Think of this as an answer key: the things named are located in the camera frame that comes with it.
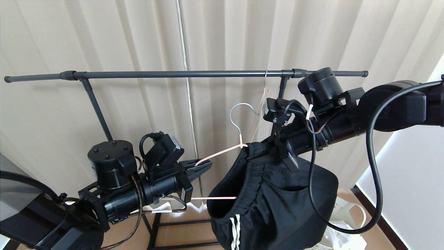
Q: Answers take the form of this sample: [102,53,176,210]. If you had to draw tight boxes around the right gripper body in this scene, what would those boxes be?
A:
[272,108,366,172]

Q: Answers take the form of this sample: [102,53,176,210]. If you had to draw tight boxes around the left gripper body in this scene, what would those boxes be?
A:
[104,169,194,223]

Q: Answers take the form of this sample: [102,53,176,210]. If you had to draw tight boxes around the pink clothes hanger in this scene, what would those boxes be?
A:
[189,103,261,202]
[251,69,270,143]

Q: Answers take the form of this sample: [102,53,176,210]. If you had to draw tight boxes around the black shorts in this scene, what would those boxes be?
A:
[207,142,339,250]

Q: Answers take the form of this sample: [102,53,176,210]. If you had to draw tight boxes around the white laundry basket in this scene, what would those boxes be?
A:
[305,201,367,250]

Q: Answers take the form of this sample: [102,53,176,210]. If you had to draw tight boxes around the black clothes rack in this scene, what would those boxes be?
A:
[4,68,369,250]

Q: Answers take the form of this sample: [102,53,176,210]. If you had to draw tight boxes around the white garment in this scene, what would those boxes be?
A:
[326,226,365,250]

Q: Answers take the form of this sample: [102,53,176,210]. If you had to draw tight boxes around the beige curtain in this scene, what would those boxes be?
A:
[0,0,444,209]

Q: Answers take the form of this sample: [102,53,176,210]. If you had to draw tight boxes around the black cable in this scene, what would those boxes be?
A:
[307,80,444,235]
[140,132,165,164]

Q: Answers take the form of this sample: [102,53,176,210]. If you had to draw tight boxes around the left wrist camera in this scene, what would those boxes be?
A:
[140,132,185,174]

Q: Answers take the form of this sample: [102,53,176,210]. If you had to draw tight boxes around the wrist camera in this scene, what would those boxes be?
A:
[263,98,307,126]
[140,132,185,174]

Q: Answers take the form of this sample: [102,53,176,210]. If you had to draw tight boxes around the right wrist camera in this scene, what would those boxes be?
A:
[263,98,307,126]

